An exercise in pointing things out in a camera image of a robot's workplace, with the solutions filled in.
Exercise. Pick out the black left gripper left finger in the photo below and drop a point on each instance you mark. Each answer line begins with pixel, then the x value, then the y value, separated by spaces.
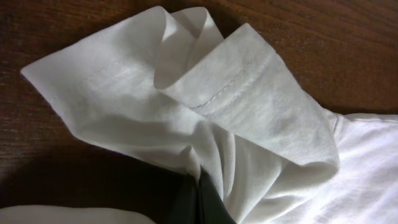
pixel 184 207

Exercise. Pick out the white t-shirt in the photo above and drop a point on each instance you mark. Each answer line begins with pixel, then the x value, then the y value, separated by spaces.
pixel 170 90

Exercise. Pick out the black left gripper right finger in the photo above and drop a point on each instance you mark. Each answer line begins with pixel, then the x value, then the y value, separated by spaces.
pixel 210 207

